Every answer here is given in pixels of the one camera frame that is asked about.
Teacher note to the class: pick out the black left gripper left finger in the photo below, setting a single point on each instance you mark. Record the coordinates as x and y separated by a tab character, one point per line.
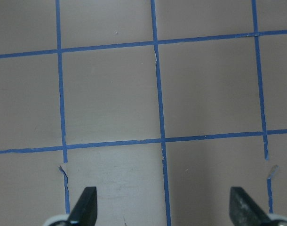
84	212

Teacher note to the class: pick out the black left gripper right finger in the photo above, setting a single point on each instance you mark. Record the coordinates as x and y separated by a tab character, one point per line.
244	211

